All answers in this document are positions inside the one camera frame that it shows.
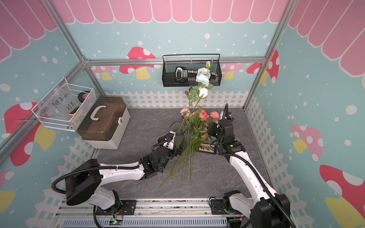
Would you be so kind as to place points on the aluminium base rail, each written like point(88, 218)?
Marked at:
point(154, 213)

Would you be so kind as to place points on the clear wire wall basket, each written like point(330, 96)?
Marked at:
point(60, 108)

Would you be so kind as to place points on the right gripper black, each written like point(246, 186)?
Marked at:
point(212, 128)

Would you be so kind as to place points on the pink rose stem bunch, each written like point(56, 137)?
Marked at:
point(195, 126)

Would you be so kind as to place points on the white blue flower stem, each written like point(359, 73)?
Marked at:
point(203, 80)

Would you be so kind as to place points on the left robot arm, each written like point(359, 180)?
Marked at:
point(85, 183)

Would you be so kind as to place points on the clear glass vase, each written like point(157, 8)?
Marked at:
point(180, 140)

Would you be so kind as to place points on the brown lidded storage box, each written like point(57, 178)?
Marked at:
point(105, 124)

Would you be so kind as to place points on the white rose stem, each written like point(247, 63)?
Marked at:
point(194, 96)

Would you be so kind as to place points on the black wire mesh basket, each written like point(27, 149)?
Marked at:
point(189, 62)

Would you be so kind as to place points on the black tape roll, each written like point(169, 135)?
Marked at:
point(82, 96)

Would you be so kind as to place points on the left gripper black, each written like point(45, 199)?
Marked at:
point(160, 141)

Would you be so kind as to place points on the black connector board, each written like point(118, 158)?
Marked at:
point(207, 148)

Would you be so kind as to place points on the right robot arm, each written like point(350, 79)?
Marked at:
point(265, 208)

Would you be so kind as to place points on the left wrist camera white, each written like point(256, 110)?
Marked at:
point(169, 140)

